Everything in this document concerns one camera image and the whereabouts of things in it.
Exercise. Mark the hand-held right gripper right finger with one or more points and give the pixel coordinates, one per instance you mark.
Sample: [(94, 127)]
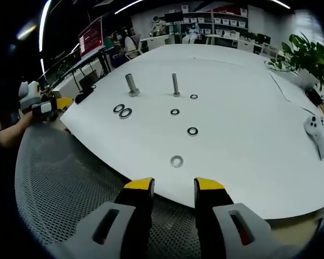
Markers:
[(221, 229)]

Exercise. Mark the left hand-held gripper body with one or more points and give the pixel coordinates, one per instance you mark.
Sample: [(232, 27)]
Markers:
[(27, 98)]

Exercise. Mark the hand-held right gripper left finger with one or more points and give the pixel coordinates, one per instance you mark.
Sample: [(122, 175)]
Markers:
[(108, 224)]

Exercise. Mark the large steel washer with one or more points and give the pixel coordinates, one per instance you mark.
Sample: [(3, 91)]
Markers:
[(118, 108), (125, 113)]

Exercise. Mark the medium bright steel washer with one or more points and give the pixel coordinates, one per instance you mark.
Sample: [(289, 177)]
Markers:
[(177, 161)]

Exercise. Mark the thick threaded stud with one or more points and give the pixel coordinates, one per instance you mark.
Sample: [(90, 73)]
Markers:
[(131, 85)]

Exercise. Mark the medium dark steel washer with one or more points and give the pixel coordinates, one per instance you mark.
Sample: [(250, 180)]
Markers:
[(192, 131)]

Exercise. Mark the small steel washer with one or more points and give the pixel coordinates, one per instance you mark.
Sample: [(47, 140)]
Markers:
[(174, 112), (193, 96)]

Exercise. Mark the thin threaded stud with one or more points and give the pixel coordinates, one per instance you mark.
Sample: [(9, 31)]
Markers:
[(175, 85)]

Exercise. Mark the black round object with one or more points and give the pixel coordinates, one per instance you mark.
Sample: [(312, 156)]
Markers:
[(82, 96)]

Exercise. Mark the grey mesh chair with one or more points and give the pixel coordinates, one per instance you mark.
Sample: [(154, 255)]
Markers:
[(59, 178)]

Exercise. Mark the ceiling light strip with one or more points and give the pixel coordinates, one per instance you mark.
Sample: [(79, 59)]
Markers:
[(128, 6), (44, 25)]

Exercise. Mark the red monitor screen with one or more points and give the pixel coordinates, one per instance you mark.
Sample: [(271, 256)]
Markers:
[(90, 37)]

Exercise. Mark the white board sheet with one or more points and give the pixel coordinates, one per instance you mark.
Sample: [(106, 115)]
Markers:
[(232, 121)]

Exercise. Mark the white game controller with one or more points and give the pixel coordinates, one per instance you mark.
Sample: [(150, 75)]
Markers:
[(317, 135)]

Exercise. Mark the black device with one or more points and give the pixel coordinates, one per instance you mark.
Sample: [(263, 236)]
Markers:
[(314, 97)]

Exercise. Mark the green potted plant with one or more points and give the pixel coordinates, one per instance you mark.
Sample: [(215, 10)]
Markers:
[(307, 58)]

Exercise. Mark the shelf with white bins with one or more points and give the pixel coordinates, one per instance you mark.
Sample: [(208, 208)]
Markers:
[(218, 21)]

